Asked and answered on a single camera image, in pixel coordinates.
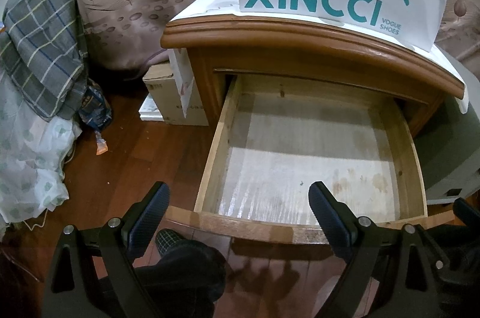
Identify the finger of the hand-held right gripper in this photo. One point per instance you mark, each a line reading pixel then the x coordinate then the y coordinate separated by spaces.
pixel 453 258
pixel 468 211

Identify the white flat box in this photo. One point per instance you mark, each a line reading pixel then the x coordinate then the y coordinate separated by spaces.
pixel 150 112

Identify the wooden drawer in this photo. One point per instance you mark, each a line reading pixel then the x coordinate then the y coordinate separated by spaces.
pixel 300 160

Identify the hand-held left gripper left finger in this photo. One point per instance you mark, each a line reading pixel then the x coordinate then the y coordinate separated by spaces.
pixel 150 220

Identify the white leaf-print bed sheet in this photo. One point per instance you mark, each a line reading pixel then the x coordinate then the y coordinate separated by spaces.
pixel 30 160

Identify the brown cardboard box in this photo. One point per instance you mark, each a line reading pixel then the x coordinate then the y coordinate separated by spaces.
pixel 168 97

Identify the wooden nightstand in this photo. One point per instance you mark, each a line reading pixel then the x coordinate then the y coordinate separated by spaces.
pixel 300 52

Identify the orange wrapper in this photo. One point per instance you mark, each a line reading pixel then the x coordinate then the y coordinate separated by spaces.
pixel 101 145

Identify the plaid slipper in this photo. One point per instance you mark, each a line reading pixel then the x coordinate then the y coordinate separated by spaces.
pixel 168 241

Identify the blue plastic bag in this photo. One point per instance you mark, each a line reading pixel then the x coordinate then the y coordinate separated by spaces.
pixel 95 108

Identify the plaid grey blanket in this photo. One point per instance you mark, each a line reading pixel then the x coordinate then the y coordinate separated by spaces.
pixel 41 40

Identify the white paper bag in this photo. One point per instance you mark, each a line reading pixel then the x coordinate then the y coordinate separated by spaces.
pixel 182 70

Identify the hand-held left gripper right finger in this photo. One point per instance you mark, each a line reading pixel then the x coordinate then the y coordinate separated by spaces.
pixel 328 224

